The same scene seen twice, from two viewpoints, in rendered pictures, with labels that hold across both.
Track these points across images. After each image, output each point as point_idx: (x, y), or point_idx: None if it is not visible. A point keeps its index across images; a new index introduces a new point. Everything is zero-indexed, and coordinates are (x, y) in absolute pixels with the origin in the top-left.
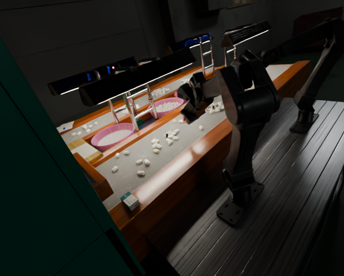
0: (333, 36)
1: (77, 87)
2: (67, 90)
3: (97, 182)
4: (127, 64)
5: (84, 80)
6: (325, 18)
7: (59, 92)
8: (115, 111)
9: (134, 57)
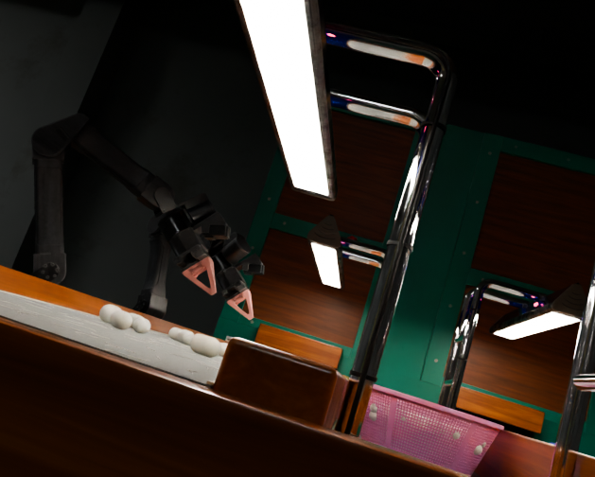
0: (69, 148)
1: (498, 328)
2: (494, 327)
3: (264, 324)
4: (548, 300)
5: (508, 318)
6: (86, 116)
7: (491, 327)
8: (445, 379)
9: (570, 286)
